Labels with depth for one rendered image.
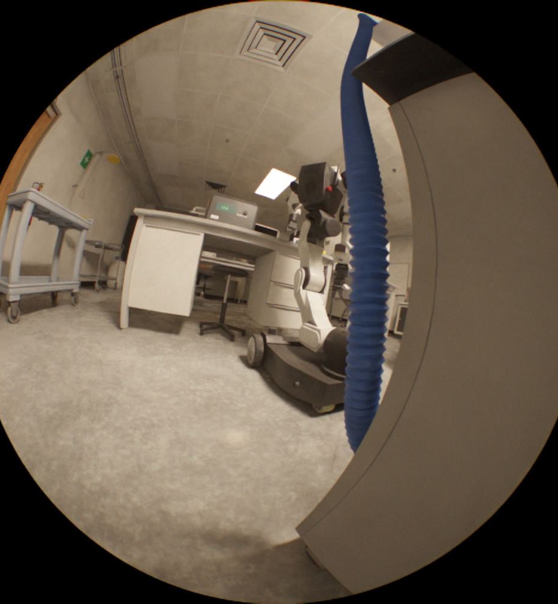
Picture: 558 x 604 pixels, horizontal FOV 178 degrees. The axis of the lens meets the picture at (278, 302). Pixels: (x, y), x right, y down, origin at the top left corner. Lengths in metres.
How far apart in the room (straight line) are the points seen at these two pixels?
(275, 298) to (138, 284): 1.07
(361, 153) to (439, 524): 0.30
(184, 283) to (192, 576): 1.40
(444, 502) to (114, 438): 0.63
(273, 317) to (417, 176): 1.41
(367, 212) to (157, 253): 1.34
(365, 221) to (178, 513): 0.55
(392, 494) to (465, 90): 0.32
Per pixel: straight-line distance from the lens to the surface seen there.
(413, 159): 0.17
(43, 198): 1.75
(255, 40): 2.43
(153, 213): 1.43
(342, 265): 1.13
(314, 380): 0.71
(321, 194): 1.15
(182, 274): 1.34
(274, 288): 1.45
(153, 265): 1.39
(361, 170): 0.18
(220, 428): 0.64
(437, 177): 0.15
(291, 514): 0.49
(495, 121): 0.19
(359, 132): 0.23
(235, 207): 1.51
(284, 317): 1.51
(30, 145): 3.12
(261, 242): 1.44
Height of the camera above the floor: 0.45
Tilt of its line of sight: 2 degrees down
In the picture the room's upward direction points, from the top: 10 degrees clockwise
